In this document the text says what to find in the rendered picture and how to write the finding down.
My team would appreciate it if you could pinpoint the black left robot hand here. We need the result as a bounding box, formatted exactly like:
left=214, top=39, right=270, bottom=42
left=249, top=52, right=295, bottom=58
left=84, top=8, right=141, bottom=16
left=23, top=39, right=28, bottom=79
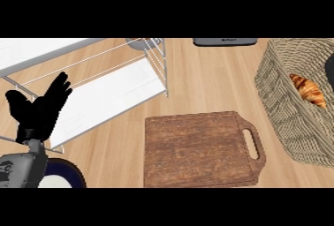
left=4, top=72, right=73, bottom=143

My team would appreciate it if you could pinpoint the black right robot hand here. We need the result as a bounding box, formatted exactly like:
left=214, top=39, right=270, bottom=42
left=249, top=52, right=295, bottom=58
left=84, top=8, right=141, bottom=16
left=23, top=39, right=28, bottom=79
left=323, top=54, right=334, bottom=87

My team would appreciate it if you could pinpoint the golden brown croissant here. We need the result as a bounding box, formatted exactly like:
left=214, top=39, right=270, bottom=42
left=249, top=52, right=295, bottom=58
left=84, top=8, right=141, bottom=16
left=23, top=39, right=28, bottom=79
left=288, top=72, right=328, bottom=109

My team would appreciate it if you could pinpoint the tan wicker basket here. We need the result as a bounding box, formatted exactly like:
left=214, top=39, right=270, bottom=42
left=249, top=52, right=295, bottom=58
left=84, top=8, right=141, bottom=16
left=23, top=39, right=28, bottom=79
left=252, top=37, right=334, bottom=169

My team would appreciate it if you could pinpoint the brown wooden cutting board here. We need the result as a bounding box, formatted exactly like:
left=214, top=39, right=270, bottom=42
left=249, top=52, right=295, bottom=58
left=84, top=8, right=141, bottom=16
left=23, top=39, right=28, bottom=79
left=141, top=110, right=267, bottom=189

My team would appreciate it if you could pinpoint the dark blue plate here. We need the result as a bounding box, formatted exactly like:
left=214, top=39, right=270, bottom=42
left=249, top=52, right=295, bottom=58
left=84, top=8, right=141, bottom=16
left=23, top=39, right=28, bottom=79
left=38, top=157, right=87, bottom=189

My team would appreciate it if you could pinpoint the dark grey appliance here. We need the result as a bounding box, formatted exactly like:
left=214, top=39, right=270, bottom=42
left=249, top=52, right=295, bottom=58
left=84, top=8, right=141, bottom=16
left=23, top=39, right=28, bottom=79
left=192, top=37, right=258, bottom=48

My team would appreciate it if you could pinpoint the grey round object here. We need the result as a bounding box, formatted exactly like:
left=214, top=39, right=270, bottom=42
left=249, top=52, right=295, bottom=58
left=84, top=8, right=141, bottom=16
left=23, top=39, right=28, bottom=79
left=124, top=37, right=152, bottom=51

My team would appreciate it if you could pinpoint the white wire tiered rack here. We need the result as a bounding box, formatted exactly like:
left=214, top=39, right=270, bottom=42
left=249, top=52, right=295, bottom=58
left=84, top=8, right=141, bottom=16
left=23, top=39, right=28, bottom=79
left=0, top=37, right=171, bottom=154

